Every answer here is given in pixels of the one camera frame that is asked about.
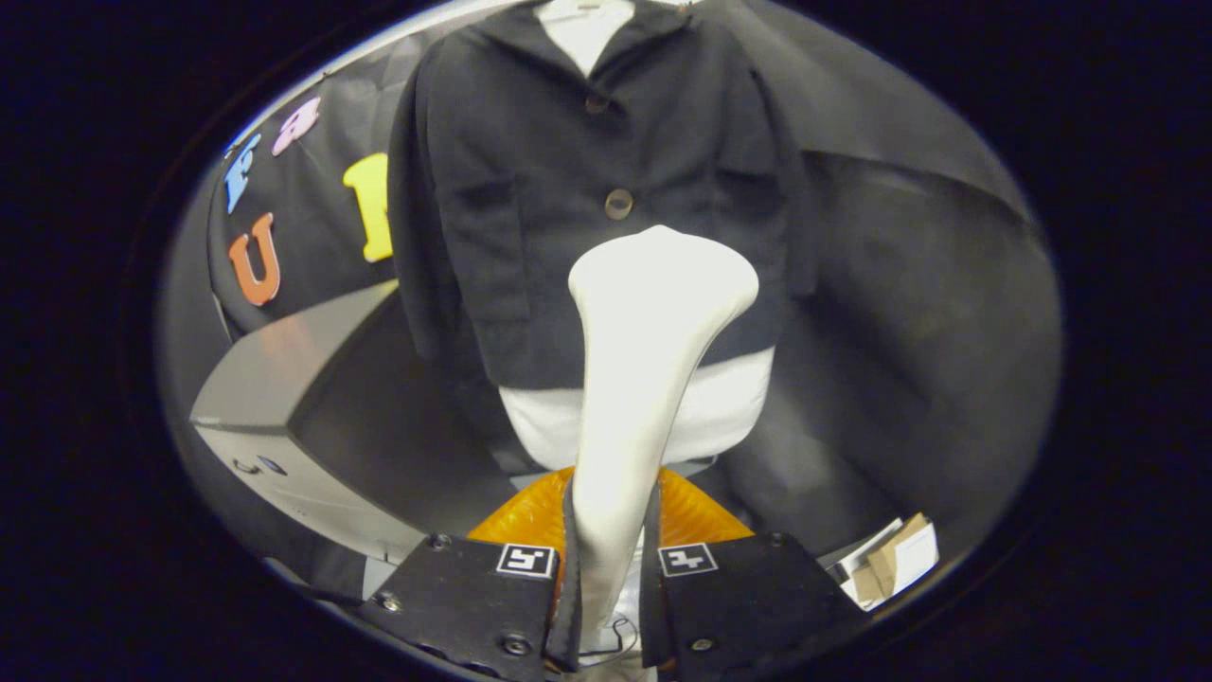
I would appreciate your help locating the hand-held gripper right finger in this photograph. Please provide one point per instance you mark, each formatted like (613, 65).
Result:
(748, 597)

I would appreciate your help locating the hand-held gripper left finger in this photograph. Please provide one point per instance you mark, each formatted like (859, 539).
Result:
(464, 606)

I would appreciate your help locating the white garment steamer head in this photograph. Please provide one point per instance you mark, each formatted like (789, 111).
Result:
(644, 313)

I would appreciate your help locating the black blazer jacket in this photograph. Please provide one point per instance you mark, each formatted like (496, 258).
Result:
(530, 189)

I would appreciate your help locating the small cardboard box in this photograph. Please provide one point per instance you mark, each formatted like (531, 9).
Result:
(890, 564)

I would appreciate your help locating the white mannequin torso on stand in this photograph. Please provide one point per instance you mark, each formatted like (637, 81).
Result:
(540, 426)

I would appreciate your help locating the grey cabinet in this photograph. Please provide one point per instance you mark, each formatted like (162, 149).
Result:
(256, 379)

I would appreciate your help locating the black backdrop cloth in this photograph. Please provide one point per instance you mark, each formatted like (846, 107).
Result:
(909, 332)

